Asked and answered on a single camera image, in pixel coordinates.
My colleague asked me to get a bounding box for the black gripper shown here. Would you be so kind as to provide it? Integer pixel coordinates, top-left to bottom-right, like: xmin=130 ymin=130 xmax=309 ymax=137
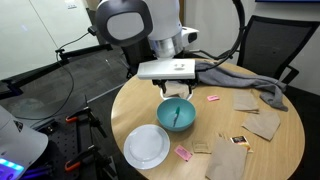
xmin=152 ymin=80 xmax=197 ymax=94

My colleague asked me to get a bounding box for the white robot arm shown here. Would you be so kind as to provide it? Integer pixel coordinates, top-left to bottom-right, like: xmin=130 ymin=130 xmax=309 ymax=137
xmin=96 ymin=0 xmax=199 ymax=93

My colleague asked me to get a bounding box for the teal plastic bowl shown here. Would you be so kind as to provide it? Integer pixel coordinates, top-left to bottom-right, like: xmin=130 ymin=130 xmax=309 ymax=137
xmin=156 ymin=98 xmax=196 ymax=132

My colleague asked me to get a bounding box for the grey sweatshirt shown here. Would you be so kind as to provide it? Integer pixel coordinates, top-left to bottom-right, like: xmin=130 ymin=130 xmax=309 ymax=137
xmin=195 ymin=61 xmax=288 ymax=112

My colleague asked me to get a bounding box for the brown napkin on plate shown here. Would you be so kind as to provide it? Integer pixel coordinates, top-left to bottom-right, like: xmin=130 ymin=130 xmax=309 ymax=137
xmin=163 ymin=81 xmax=189 ymax=99

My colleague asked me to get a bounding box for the pink sticky packet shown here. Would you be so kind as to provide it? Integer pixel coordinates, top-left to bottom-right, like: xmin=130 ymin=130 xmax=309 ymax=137
xmin=207 ymin=95 xmax=220 ymax=102

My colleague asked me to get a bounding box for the small brown paper piece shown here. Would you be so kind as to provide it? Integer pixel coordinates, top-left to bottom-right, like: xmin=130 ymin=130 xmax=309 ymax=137
xmin=192 ymin=141 xmax=211 ymax=154

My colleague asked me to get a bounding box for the pink packet near plate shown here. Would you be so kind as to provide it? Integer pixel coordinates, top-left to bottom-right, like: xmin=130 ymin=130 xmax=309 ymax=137
xmin=174 ymin=145 xmax=193 ymax=162

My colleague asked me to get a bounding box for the small snack packet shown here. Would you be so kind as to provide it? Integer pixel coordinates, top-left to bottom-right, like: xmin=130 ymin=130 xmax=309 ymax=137
xmin=230 ymin=136 xmax=253 ymax=153

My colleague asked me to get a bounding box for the large white plate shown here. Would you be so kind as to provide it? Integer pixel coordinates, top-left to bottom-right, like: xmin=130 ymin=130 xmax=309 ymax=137
xmin=123 ymin=124 xmax=170 ymax=170

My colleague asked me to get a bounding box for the black mesh office chair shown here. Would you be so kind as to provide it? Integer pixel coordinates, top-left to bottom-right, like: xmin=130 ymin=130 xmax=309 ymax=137
xmin=214 ymin=14 xmax=320 ymax=86

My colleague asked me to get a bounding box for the orange black clamp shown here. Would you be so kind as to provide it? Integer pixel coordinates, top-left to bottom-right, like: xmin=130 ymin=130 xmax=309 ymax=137
xmin=64 ymin=145 xmax=116 ymax=177
xmin=65 ymin=106 xmax=107 ymax=138

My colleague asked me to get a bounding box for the grey device with lights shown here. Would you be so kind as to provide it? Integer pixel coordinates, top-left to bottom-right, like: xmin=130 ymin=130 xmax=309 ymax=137
xmin=0 ymin=106 xmax=48 ymax=180

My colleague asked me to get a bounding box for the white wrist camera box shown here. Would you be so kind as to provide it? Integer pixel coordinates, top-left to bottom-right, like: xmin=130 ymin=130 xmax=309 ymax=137
xmin=137 ymin=59 xmax=195 ymax=80

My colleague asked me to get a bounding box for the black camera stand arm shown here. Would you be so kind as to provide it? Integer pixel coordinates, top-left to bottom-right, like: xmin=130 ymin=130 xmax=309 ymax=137
xmin=0 ymin=44 xmax=112 ymax=100

